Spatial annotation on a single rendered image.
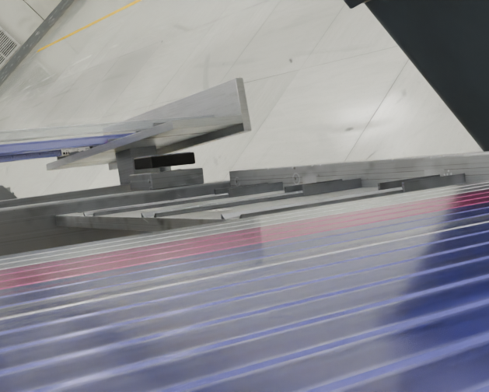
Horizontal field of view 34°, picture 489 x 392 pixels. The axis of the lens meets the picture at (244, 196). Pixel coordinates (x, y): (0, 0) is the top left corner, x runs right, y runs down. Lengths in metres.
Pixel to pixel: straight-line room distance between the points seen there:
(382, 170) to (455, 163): 0.07
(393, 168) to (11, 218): 0.33
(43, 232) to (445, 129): 1.46
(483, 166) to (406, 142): 1.55
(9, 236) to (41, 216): 0.03
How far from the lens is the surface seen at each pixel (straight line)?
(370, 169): 0.65
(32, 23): 8.75
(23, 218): 0.73
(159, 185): 0.79
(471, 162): 0.58
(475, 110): 1.16
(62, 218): 0.73
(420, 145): 2.07
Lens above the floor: 1.05
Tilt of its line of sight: 25 degrees down
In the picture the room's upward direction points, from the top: 46 degrees counter-clockwise
